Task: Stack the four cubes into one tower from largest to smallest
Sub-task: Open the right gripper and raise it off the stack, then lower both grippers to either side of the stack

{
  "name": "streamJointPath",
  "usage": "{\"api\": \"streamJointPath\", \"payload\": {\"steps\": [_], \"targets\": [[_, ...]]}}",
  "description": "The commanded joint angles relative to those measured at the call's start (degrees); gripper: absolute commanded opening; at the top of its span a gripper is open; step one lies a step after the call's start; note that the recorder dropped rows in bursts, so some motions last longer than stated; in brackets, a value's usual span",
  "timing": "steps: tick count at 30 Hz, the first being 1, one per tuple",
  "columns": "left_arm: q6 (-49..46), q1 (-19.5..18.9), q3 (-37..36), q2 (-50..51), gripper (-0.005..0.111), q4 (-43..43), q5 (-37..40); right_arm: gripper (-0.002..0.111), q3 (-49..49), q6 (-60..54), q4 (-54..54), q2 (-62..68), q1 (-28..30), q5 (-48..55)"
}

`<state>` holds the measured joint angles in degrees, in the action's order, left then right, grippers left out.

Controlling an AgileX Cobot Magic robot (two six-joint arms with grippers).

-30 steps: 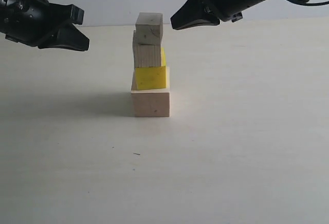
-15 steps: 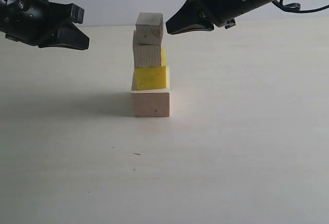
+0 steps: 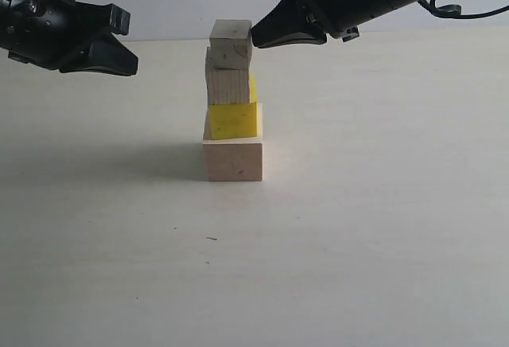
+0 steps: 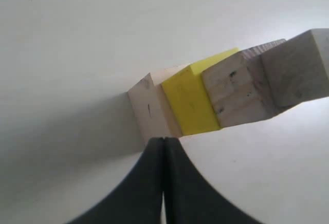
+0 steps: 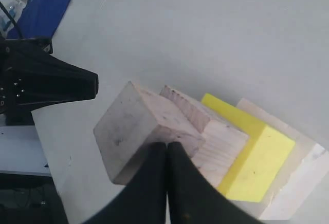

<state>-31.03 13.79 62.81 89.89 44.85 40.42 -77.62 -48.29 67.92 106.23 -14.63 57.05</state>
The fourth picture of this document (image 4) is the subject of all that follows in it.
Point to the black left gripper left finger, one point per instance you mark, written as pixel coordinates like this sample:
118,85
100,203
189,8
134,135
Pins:
138,197

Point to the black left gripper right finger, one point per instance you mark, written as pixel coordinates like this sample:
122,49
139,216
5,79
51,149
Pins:
189,197

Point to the large wooden cube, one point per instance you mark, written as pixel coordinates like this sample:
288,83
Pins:
151,107

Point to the yellow cube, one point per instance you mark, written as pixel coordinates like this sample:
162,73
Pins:
188,98

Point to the medium wooden cube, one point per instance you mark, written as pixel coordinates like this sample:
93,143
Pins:
238,87

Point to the small wooden cube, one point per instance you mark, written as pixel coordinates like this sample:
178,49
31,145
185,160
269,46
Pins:
297,70

